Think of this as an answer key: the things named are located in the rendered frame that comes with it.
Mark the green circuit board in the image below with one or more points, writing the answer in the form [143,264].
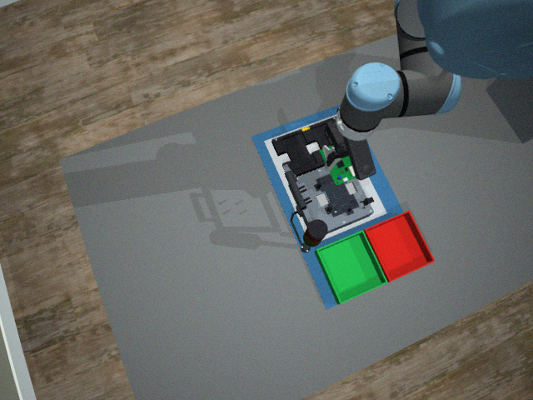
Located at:
[342,172]

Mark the green bin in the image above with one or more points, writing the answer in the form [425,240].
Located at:
[352,265]

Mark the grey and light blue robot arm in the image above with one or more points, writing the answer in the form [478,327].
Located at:
[480,39]

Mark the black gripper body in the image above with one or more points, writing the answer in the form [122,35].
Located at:
[336,139]

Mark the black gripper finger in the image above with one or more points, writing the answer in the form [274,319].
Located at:
[331,157]

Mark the red bin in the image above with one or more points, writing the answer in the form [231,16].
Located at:
[400,245]

